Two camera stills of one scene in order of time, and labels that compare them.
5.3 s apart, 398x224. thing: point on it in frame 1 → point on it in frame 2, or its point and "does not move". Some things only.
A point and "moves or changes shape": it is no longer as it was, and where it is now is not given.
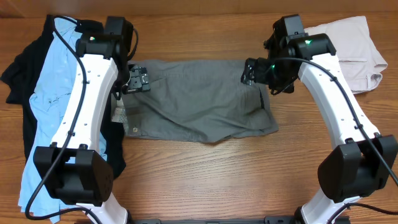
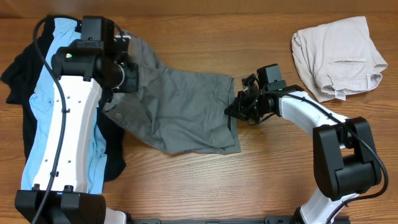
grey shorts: (196, 99) moves or changes shape
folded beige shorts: (355, 51) does not move
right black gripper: (259, 65) → (239, 110)
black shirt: (20, 76) does not move
